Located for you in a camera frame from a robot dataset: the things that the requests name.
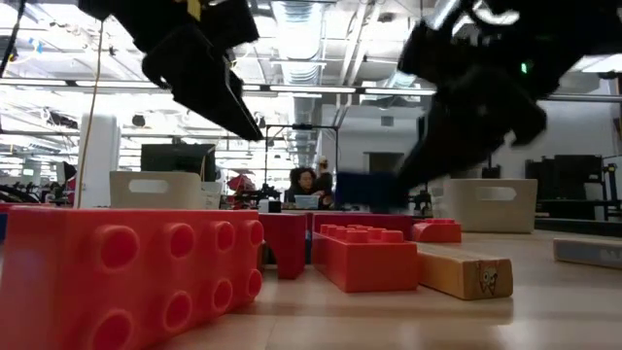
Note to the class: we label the small red block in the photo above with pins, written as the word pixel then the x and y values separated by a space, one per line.
pixel 437 232

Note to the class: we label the black monitor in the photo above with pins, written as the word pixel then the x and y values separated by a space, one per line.
pixel 177 158

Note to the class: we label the yellow tape strip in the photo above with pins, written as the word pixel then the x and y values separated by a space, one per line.
pixel 193 9

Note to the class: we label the silver ribbed ceiling duct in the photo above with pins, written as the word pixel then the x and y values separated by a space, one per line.
pixel 297 44

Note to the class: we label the white laptop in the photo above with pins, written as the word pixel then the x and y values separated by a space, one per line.
pixel 306 201

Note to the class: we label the white plastic bin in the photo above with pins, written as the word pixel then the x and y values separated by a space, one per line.
pixel 491 211
pixel 155 197

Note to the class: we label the blue Duplo brick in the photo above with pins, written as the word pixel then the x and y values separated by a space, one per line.
pixel 369 190

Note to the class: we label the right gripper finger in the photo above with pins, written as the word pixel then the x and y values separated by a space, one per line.
pixel 447 150

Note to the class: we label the red wooden arch block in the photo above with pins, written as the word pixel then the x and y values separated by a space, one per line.
pixel 286 243

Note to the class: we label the long ceiling light bar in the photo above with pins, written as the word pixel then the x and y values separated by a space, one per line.
pixel 311 89

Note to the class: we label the black equipment rack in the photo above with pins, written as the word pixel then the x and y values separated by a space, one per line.
pixel 573 185

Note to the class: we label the orange-red Duplo brick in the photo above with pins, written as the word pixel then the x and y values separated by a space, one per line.
pixel 97 272
pixel 369 265

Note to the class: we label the white pillar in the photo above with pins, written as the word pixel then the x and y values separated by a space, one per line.
pixel 102 165

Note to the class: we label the red and black robot gear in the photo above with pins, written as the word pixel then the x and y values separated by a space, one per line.
pixel 245 189

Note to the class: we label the black background robot arm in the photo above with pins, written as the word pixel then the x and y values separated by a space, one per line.
pixel 420 201
pixel 14 194

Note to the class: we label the long wooden block owl print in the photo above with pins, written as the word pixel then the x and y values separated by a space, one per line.
pixel 461 277

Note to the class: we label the wooden block with blue label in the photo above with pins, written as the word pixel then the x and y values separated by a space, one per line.
pixel 588 253

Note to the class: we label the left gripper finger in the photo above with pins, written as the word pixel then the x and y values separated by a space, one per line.
pixel 209 92

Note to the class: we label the black gantry frame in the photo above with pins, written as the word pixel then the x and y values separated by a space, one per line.
pixel 301 127

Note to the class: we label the person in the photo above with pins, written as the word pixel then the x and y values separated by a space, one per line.
pixel 324 182
pixel 302 185

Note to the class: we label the black aluminium table frame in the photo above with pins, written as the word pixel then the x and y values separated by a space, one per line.
pixel 568 226

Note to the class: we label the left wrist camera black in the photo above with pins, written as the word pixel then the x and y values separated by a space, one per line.
pixel 228 22

